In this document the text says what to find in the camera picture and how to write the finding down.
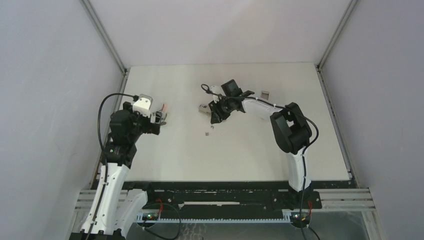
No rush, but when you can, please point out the small pink white stapler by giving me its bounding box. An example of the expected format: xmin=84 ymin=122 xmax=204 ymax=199
xmin=155 ymin=103 xmax=168 ymax=125

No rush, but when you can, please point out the white cable duct rail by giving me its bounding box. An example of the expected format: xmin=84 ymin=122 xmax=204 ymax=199
xmin=134 ymin=211 xmax=294 ymax=224

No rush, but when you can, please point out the right black camera cable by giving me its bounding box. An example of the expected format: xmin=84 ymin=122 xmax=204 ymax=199
xmin=200 ymin=83 xmax=323 ymax=240

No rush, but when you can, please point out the controller board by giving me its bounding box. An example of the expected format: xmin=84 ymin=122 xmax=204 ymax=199
xmin=142 ymin=213 xmax=160 ymax=222
xmin=289 ymin=213 xmax=311 ymax=229

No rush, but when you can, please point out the aluminium frame post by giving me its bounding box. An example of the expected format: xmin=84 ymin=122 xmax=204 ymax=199
xmin=79 ymin=0 xmax=127 ymax=93
xmin=316 ymin=0 xmax=360 ymax=77

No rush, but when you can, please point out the right aluminium frame post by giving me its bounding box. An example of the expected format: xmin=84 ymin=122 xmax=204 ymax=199
xmin=316 ymin=0 xmax=360 ymax=77

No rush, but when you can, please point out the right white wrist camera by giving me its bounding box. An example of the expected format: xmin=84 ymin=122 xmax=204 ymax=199
xmin=209 ymin=85 xmax=222 ymax=101

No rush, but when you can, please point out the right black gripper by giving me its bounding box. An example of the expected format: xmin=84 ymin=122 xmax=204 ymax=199
xmin=208 ymin=96 xmax=234 ymax=125

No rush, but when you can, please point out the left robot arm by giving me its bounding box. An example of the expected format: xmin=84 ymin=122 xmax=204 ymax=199
xmin=69 ymin=108 xmax=167 ymax=240

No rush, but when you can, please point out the grey black long stapler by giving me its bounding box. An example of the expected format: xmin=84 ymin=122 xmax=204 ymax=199
xmin=198 ymin=104 xmax=212 ymax=116

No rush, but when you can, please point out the right controller board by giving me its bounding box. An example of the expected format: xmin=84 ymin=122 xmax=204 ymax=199
xmin=289 ymin=213 xmax=311 ymax=229

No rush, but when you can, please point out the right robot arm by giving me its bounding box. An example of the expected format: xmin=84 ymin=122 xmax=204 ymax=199
xmin=201 ymin=79 xmax=316 ymax=208

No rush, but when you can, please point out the left aluminium frame post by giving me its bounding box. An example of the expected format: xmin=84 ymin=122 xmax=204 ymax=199
xmin=79 ymin=0 xmax=127 ymax=93

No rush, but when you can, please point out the left controller board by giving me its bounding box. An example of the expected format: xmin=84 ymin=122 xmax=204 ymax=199
xmin=142 ymin=213 xmax=160 ymax=222

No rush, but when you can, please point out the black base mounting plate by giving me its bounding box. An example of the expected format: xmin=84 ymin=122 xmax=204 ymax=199
xmin=96 ymin=180 xmax=357 ymax=222

